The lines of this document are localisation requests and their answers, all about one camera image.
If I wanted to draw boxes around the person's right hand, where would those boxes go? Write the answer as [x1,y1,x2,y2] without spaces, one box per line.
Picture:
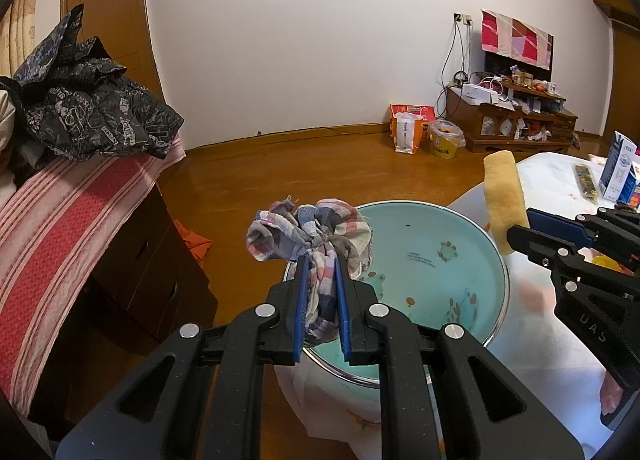
[601,374,625,416]

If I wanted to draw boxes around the dark gold snack packet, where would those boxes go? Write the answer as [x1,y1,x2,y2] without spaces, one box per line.
[572,164,601,203]

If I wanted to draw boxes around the wooden door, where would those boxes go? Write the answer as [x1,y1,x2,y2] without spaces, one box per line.
[62,0,186,151]

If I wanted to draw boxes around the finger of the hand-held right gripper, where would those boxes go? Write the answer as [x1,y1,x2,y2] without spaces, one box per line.
[527,207,640,261]
[506,225,640,301]

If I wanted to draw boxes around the yellow plastic wrapper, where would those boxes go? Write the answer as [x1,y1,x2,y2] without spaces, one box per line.
[590,249,635,275]

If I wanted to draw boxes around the yellow foam roll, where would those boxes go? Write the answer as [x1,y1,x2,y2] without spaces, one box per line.
[482,151,531,258]

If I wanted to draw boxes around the orange cloth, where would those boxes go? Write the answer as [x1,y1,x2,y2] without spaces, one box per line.
[172,220,213,268]

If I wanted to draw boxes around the black printed jacket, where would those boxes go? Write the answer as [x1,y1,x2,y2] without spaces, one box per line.
[10,4,185,161]

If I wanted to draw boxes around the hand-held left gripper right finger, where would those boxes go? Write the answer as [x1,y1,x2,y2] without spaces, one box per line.
[334,260,586,460]

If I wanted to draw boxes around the dark wooden cabinet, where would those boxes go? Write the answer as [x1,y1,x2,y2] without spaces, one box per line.
[30,185,218,441]

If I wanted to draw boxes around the red cardboard box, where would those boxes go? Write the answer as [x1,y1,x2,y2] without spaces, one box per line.
[389,104,435,141]

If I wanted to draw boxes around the beige patterned curtain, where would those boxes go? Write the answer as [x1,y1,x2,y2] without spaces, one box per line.
[0,0,68,80]

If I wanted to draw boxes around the pink patchwork cloth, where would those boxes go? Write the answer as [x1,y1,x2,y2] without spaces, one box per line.
[481,10,555,70]

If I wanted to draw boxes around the pink striped blanket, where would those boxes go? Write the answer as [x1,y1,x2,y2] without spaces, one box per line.
[0,137,187,416]

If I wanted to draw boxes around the blue and white milk carton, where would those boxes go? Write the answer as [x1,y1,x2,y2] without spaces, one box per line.
[598,131,640,203]

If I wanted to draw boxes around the hanging cables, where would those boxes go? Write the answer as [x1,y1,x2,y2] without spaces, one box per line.
[435,22,473,121]

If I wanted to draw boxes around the wooden wardrobe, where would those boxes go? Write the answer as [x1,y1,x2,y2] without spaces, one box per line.
[585,0,640,141]

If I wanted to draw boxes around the yellow bucket with plastic liner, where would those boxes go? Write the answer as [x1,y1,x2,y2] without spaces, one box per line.
[429,120,466,159]

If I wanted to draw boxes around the plaid cloth rag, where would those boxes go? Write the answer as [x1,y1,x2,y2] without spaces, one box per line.
[245,196,375,347]

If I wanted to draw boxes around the beige pillow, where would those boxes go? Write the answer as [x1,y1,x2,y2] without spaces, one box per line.
[0,90,18,155]

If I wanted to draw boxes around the light blue enamel basin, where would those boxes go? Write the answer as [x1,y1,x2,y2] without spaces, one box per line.
[282,201,511,388]

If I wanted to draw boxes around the white printed tablecloth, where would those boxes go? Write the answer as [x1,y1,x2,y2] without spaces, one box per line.
[280,152,640,460]

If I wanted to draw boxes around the black television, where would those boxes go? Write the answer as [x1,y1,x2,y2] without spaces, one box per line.
[484,47,552,85]

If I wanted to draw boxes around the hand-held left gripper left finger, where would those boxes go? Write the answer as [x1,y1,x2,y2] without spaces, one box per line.
[55,256,313,460]

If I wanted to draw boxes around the wooden television stand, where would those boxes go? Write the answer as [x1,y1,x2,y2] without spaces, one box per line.
[445,82,580,155]

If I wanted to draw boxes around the orange and white bag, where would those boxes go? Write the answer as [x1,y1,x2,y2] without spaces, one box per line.
[392,112,423,155]

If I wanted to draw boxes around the white flat box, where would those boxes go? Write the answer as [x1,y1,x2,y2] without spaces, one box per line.
[461,84,500,104]

